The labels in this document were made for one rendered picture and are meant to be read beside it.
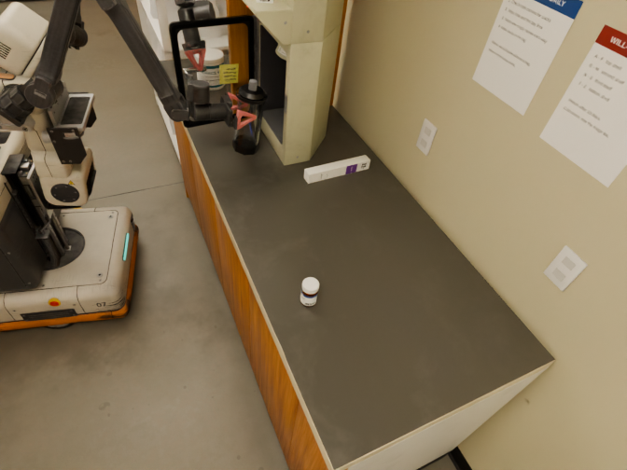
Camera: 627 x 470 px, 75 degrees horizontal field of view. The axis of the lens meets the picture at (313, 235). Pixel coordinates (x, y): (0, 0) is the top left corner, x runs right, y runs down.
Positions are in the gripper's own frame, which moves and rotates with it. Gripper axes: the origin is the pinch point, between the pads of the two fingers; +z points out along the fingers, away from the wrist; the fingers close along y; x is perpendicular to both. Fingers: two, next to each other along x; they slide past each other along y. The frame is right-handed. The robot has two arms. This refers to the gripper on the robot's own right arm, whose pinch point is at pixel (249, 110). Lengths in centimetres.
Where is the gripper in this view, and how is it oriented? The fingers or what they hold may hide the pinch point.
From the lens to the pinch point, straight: 153.5
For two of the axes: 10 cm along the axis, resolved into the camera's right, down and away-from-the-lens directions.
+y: -4.0, -7.1, 5.8
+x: -2.1, 6.8, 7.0
